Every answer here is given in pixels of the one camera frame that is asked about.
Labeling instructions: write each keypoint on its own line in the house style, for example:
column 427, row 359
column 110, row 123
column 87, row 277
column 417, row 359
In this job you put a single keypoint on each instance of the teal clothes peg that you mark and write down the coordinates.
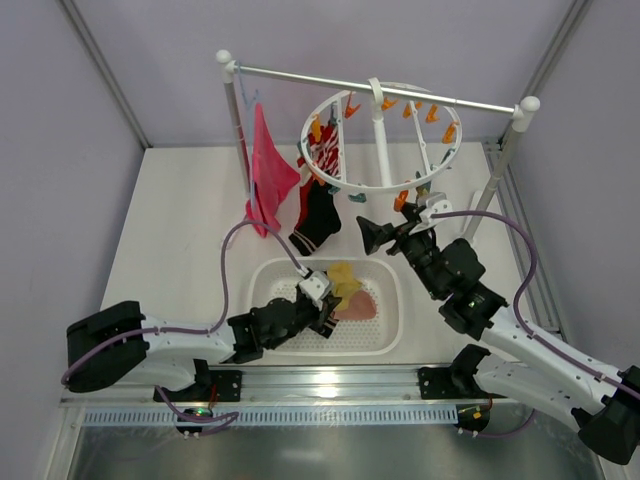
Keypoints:
column 360, row 198

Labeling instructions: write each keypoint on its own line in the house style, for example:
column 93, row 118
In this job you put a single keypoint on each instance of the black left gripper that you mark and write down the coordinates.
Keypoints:
column 310, row 310

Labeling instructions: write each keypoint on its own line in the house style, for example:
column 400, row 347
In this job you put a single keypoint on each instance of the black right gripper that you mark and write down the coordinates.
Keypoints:
column 398, row 236

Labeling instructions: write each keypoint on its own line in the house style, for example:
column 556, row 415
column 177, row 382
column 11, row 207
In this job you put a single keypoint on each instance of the pink towel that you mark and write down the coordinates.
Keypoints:
column 273, row 177

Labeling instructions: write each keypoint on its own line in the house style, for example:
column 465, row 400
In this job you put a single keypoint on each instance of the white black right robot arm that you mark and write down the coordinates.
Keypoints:
column 511, row 356

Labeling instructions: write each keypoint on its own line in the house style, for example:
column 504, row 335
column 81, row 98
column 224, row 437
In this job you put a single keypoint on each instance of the yellow sock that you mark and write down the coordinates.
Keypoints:
column 423, row 190
column 344, row 284

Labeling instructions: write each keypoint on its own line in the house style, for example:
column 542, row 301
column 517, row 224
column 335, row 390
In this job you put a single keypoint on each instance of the white slotted cable duct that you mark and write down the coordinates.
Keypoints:
column 279, row 415

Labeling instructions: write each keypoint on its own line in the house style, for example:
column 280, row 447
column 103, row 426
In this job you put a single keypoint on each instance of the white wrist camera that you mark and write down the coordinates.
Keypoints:
column 316, row 286
column 432, row 204

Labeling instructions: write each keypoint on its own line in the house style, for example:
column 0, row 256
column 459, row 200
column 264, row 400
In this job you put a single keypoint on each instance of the pink sock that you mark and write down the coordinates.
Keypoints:
column 361, row 307

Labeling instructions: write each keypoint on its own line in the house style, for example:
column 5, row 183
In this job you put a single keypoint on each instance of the blue wire hanger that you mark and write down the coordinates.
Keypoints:
column 250, row 99

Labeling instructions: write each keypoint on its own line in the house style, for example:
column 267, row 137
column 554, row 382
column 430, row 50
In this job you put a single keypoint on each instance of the black striped sock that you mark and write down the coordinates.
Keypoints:
column 328, row 327
column 321, row 222

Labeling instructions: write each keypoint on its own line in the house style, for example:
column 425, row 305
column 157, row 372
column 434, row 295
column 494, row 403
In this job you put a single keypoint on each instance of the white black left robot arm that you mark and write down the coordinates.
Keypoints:
column 121, row 343

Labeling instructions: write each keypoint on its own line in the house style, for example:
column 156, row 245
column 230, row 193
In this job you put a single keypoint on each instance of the aluminium mounting rail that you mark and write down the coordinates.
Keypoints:
column 320, row 385

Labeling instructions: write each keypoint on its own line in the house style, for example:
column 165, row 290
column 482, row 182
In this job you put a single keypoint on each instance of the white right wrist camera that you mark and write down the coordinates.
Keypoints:
column 432, row 204

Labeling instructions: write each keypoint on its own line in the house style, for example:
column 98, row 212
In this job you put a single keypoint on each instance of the white perforated plastic basket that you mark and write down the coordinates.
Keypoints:
column 351, row 338

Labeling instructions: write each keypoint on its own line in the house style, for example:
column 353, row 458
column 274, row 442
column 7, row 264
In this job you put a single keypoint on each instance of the white round clip hanger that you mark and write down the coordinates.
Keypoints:
column 384, row 96

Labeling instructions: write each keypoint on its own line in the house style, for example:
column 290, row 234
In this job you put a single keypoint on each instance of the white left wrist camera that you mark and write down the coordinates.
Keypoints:
column 316, row 286

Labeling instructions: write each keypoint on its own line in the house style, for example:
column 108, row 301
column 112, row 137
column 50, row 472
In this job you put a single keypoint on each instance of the white metal clothes rack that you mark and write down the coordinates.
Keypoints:
column 521, row 114

